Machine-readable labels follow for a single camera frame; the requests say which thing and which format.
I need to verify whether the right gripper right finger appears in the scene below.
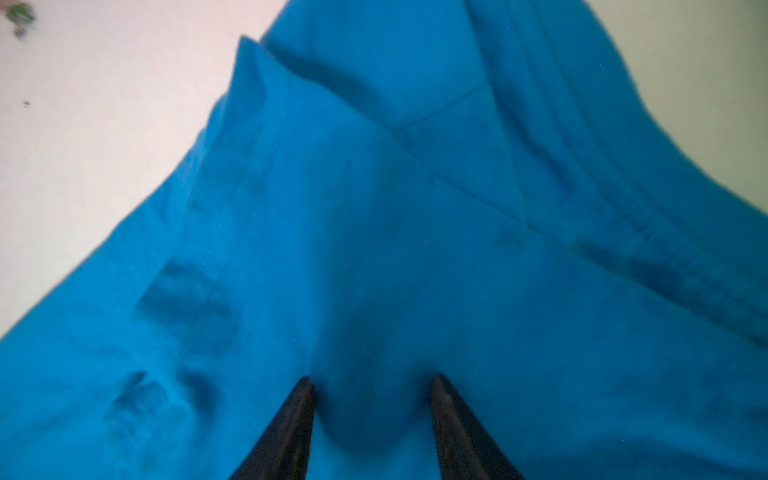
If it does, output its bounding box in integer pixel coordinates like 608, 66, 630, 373
430, 374, 524, 480

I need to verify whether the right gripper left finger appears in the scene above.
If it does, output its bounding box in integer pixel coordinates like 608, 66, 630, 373
230, 376, 316, 480

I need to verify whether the blue t-shirt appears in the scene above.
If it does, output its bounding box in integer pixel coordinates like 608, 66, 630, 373
1, 1, 767, 479

